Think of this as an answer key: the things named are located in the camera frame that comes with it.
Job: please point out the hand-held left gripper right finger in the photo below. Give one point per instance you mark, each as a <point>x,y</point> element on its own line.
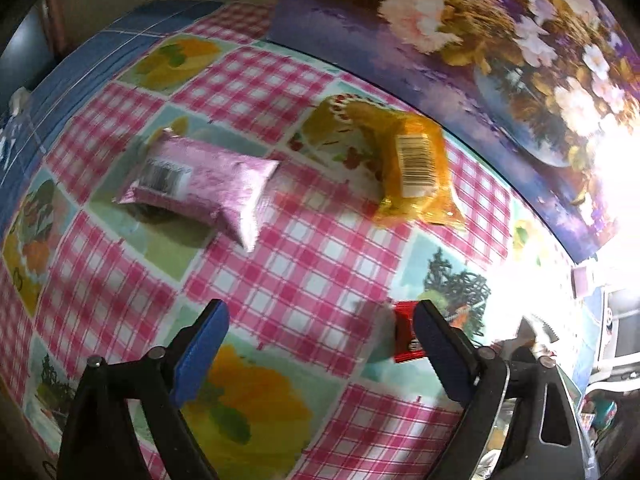
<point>440,350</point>

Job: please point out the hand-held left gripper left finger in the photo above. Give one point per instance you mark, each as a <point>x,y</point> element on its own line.
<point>200,355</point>

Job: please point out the red snack packet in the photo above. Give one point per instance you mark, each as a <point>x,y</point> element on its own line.
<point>407,330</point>

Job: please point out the pink checkered fruit-print tablecloth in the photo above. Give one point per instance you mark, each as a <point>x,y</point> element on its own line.
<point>310,270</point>

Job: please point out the orange foil snack packet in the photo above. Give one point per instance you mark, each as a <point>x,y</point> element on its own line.
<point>430,205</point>

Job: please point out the small pink box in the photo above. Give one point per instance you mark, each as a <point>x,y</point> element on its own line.
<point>583,281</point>

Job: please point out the pink foil snack packet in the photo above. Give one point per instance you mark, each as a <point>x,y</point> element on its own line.
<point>210,180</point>

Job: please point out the white plastic rack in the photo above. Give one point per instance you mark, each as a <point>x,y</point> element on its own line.
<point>620,330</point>

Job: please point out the purple floral picture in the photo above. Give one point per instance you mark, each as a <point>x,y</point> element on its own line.
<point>450,75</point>

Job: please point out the blue plaid cloth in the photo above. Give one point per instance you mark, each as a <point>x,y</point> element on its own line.
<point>75,75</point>

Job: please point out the large blue-white crumpled wrapper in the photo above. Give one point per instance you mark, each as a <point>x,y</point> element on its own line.
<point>19,97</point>

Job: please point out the dark grey cabinet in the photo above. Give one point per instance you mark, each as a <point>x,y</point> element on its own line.
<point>25,45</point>

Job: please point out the brown wooden post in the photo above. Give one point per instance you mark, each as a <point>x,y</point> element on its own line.
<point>54,25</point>

